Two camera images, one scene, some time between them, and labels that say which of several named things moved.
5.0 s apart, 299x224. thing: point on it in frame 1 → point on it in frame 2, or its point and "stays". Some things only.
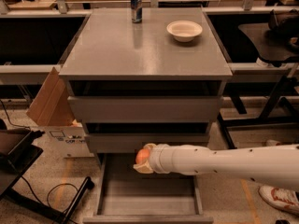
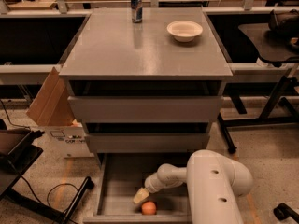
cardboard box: [51, 105] stays
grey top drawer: [145, 101] stays
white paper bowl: [184, 31] stays
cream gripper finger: [144, 168] → [140, 195]
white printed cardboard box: [71, 141] stays
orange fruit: [142, 156] → [149, 208]
